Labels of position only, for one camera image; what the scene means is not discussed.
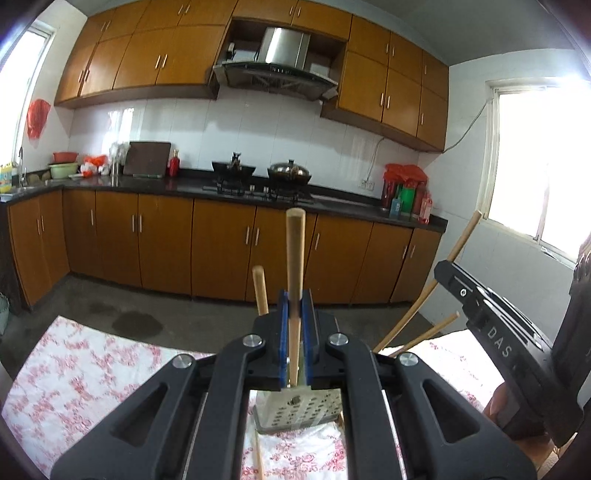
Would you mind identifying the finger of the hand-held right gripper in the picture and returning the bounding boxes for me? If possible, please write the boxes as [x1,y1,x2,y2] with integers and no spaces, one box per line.
[433,260,509,329]

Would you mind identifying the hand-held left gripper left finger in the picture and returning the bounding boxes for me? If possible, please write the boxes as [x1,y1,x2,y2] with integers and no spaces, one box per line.
[50,290,296,480]

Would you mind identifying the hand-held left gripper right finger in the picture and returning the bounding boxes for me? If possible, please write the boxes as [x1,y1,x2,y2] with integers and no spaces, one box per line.
[300,290,539,480]

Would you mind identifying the bunch of wooden chopsticks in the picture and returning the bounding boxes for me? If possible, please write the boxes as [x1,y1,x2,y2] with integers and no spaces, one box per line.
[252,210,483,357]

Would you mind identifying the green perforated utensil holder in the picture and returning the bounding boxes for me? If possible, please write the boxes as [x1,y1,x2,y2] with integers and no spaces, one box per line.
[252,387,343,435]

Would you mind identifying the wooden chopstick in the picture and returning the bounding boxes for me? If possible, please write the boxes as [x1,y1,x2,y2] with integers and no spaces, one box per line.
[285,209,306,386]
[251,431,267,480]

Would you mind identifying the person's right hand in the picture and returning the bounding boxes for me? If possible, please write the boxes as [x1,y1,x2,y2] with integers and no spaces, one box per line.
[482,382,556,480]

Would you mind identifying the black kitchen countertop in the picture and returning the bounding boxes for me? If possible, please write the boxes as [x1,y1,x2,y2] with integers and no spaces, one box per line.
[0,168,448,232]

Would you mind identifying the gas stove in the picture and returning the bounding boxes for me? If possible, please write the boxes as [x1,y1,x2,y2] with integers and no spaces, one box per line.
[203,182,315,204]

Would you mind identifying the window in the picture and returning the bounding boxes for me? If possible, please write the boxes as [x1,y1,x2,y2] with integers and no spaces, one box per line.
[0,23,54,163]
[485,76,591,260]

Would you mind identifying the wooden base cabinets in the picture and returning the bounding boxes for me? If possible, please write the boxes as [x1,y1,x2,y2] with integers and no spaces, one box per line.
[8,188,443,309]

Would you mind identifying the wok with lid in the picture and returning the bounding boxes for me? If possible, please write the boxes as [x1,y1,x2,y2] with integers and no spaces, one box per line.
[267,159,313,185]

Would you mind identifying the black wok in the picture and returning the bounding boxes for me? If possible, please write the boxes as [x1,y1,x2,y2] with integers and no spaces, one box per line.
[211,151,257,184]

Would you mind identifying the floral tablecloth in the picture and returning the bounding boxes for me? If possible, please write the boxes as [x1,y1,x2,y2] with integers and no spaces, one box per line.
[0,315,509,480]

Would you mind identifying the dark cutting board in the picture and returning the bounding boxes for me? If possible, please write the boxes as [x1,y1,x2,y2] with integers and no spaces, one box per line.
[122,141,172,178]

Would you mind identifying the red and white plastic bag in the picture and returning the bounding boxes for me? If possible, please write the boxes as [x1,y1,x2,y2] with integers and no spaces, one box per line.
[78,155,110,178]

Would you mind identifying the green basin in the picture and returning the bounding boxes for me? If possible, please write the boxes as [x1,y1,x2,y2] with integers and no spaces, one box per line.
[48,161,79,180]

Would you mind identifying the steel range hood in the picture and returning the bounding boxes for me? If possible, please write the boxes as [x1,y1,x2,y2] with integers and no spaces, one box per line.
[212,27,340,102]

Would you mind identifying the yellow dish soap bottle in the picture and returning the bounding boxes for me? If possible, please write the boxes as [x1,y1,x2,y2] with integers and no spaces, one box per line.
[0,162,19,193]

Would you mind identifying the white power cable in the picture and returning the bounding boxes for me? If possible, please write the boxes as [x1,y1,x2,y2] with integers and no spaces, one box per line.
[442,99,489,153]
[366,136,386,182]

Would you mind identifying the wooden wall cabinet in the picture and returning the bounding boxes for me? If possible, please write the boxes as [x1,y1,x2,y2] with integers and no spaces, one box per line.
[233,0,450,153]
[54,0,240,110]

